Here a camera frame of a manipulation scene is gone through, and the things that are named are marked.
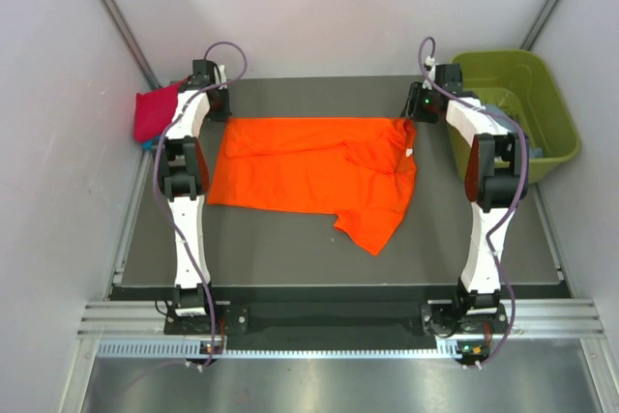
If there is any olive green plastic bin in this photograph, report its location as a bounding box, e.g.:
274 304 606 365
452 49 580 185

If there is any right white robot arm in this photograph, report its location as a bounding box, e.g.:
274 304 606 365
402 57 529 339

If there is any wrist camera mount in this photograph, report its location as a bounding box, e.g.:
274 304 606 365
214 64 227 89
422 55 436 90

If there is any aluminium frame rail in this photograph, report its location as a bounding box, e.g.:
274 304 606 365
77 299 604 339

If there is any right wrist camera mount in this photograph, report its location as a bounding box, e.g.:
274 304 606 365
422 55 436 90

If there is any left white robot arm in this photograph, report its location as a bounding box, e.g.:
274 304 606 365
157 58 228 335

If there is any slotted grey cable duct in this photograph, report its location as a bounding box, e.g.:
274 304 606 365
97 339 485 361

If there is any light blue t shirt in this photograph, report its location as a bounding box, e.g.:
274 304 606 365
486 104 544 159

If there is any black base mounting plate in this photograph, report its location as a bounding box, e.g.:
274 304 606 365
163 301 508 338

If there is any orange t shirt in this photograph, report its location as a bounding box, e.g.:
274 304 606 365
208 117 417 255

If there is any folded teal t shirt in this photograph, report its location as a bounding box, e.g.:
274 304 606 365
142 138 158 151

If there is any folded pink t shirt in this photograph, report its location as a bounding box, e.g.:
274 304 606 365
133 80 185 143

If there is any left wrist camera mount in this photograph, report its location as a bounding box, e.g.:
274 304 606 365
214 64 227 89

